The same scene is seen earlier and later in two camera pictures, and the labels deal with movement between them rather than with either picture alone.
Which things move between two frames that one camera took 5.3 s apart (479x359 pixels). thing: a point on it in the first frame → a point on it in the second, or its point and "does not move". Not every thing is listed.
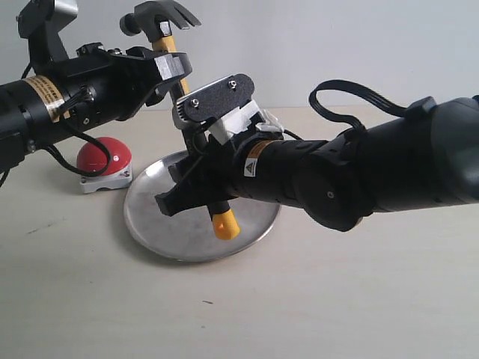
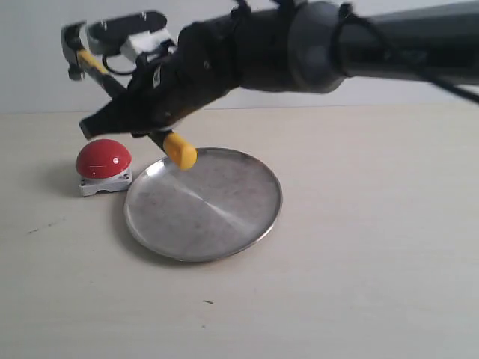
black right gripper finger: (188, 194) → (119, 116)
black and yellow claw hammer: (158, 18) → (179, 152)
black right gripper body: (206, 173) → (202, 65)
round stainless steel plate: (188, 235) does not move
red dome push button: (92, 158) does not move
